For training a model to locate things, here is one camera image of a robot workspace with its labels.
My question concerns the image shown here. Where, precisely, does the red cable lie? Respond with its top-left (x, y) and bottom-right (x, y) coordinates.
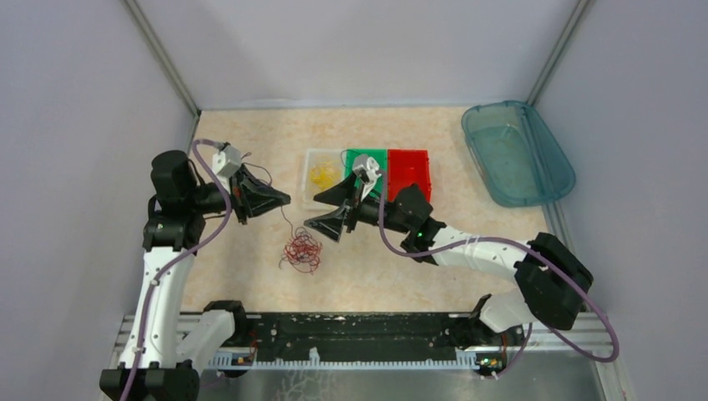
top-left (278, 226), bottom-right (325, 277)

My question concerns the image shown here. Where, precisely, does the white plastic bin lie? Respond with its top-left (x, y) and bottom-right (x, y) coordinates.
top-left (301, 148), bottom-right (345, 211)

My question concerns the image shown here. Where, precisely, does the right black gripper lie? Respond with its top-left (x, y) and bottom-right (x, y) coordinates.
top-left (305, 170), bottom-right (411, 242)

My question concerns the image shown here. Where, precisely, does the red plastic bin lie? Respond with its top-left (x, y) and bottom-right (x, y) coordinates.
top-left (387, 149), bottom-right (432, 201)

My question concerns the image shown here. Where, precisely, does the aluminium frame rail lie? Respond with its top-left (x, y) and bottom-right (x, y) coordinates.
top-left (113, 311), bottom-right (615, 367)

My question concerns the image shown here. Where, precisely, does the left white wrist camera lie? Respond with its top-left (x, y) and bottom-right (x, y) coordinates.
top-left (211, 143), bottom-right (242, 179)

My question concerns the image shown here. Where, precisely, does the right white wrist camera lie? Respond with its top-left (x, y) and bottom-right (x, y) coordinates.
top-left (352, 154), bottom-right (381, 200)

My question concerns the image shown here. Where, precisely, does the green plastic bin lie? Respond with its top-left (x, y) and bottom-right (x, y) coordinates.
top-left (341, 148), bottom-right (388, 199)

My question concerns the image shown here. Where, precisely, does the yellow cable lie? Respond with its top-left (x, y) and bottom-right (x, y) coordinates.
top-left (308, 160), bottom-right (341, 192)

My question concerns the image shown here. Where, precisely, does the teal transparent tub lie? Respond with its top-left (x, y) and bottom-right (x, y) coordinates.
top-left (461, 100), bottom-right (576, 208)

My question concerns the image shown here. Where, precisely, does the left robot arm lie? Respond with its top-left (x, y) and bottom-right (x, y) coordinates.
top-left (99, 144), bottom-right (291, 400)

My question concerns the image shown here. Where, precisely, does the white toothed cable duct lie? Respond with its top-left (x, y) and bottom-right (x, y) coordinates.
top-left (206, 350), bottom-right (481, 371)

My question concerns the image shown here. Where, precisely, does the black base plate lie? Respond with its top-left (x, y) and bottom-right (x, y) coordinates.
top-left (224, 312), bottom-right (524, 363)

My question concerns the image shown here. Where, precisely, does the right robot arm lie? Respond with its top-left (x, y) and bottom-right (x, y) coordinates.
top-left (304, 175), bottom-right (594, 344)

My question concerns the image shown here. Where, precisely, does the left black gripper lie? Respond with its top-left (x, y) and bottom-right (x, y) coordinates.
top-left (187, 164), bottom-right (291, 225)

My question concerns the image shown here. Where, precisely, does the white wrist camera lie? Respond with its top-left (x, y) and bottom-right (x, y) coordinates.
top-left (352, 154), bottom-right (381, 200)
top-left (211, 143), bottom-right (242, 179)

